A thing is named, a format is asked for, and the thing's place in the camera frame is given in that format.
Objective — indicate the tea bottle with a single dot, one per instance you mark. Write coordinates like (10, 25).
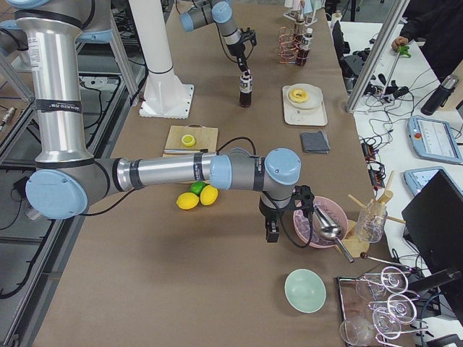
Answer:
(299, 25)
(303, 44)
(245, 90)

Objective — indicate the metal ice scoop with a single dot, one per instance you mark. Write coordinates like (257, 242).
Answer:
(330, 231)

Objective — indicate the glazed donut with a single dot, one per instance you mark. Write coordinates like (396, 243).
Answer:
(298, 95)

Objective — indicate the metal muddler black tip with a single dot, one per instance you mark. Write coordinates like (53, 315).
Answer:
(184, 151)

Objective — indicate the white cup rack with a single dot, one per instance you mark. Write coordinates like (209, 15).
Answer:
(302, 10)

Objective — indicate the wine glass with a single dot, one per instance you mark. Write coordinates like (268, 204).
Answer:
(360, 331)
(399, 306)
(379, 286)

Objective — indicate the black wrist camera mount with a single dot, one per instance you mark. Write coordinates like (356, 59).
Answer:
(302, 199)

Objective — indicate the person in black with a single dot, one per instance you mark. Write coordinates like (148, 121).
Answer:
(442, 30)

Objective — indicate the beige serving tray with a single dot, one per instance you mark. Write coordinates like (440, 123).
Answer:
(315, 117)

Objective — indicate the wooden stand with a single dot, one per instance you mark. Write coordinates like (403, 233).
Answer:
(385, 197)

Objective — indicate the mint green bowl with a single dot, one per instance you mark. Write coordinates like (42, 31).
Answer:
(305, 291)

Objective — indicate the wine glass upper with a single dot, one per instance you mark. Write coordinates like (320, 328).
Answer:
(379, 286)

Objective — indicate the white camera post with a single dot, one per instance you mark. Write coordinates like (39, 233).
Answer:
(164, 94)

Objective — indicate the black monitor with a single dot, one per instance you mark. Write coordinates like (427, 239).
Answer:
(434, 222)

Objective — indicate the halved lemon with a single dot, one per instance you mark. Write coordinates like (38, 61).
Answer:
(188, 140)

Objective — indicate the wine glass middle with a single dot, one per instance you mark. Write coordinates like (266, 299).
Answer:
(399, 306)

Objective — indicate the wooden cutting board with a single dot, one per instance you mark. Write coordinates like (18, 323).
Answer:
(206, 137)

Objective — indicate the pink bowl of ice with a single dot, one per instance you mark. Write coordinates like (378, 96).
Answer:
(302, 226)

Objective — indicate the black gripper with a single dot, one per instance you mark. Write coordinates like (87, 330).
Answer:
(239, 58)
(268, 212)

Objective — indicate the wine glass lower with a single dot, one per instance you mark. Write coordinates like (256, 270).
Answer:
(360, 331)

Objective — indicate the grey folded cloth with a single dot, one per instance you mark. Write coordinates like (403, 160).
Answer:
(315, 142)

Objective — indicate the whole lemon near lime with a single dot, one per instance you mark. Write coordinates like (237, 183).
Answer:
(208, 195)

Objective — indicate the whole lemon outer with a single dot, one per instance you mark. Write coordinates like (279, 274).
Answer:
(187, 201)

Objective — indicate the aluminium frame post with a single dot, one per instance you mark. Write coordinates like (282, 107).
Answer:
(375, 55)

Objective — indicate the clear glass jar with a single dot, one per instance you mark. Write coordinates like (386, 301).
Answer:
(371, 221)

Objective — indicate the copper wire bottle rack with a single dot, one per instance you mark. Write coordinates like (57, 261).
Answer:
(287, 50)

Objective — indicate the black water bottle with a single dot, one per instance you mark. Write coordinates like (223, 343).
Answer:
(440, 95)

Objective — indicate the green lime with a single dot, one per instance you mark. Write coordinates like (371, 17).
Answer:
(197, 187)

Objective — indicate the blue teach pendant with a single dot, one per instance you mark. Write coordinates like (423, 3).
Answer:
(433, 140)
(417, 178)

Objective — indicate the white plate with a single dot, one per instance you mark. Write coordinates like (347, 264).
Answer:
(315, 96)

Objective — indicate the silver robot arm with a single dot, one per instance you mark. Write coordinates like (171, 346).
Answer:
(69, 179)
(220, 13)

